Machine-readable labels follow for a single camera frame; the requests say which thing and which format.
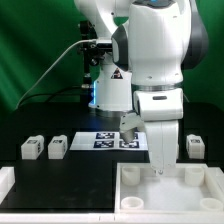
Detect white sheet with markers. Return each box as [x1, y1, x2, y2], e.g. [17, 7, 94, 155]
[70, 131, 147, 151]

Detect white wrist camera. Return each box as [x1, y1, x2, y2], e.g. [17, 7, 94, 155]
[119, 112, 144, 143]

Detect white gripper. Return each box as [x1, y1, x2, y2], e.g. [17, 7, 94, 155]
[144, 120, 179, 176]

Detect black camera on stand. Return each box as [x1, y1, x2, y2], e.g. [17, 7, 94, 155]
[79, 20, 112, 66]

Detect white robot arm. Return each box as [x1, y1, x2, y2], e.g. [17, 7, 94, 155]
[74, 0, 208, 173]

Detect white square tabletop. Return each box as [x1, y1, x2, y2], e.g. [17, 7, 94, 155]
[115, 163, 224, 214]

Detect black cable on table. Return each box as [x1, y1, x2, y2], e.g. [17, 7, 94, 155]
[19, 85, 91, 106]

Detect grey camera cable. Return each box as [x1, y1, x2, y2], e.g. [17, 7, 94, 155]
[14, 39, 98, 111]

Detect white obstacle block left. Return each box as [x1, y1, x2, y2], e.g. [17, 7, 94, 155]
[0, 167, 15, 204]

